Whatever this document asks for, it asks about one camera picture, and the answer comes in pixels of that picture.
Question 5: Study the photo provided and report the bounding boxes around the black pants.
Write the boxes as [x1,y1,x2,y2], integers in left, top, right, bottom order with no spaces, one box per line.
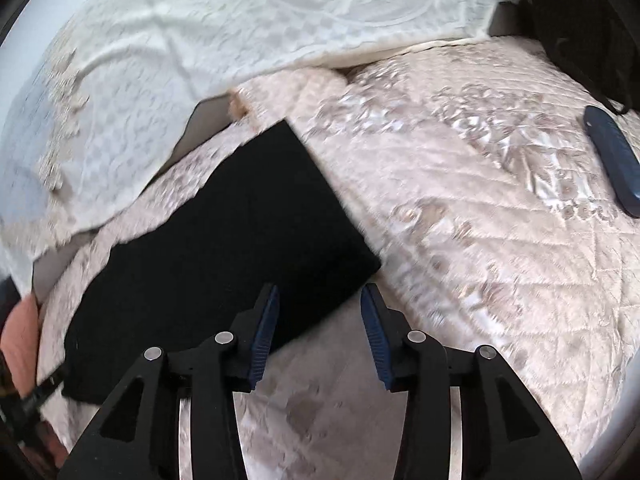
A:
[63,122,381,404]

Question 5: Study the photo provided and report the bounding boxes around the salmon pink pillow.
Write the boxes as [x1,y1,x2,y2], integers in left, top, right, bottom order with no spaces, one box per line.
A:
[1,294,68,474]

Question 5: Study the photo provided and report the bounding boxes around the pink quilted floral bedspread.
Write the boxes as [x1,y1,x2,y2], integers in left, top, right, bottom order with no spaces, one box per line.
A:
[37,38,639,479]

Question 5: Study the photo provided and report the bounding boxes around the dark blue remote control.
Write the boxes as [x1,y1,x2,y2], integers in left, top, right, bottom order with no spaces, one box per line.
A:
[582,105,640,218]

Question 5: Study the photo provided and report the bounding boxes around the grey upholstered headboard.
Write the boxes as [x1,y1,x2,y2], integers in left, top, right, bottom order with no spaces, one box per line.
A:
[34,2,521,304]

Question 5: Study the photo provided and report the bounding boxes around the white lace headboard cover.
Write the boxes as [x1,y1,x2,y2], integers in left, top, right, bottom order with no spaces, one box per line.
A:
[1,0,506,294]

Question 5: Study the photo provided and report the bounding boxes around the black bag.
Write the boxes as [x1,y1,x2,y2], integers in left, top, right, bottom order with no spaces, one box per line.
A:
[524,0,639,116]

